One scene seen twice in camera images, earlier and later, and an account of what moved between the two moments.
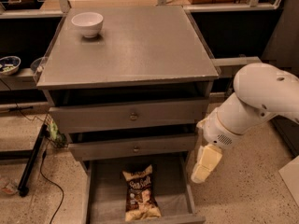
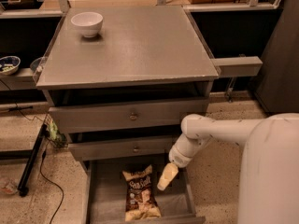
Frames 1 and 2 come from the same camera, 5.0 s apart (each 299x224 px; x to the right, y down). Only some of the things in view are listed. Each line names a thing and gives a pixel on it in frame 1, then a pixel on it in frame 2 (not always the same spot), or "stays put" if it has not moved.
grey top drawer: x=109 y=117 stays put
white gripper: x=217 y=131 -> x=179 y=159
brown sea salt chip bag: x=140 y=203 stays put
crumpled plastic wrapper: x=9 y=186 stays put
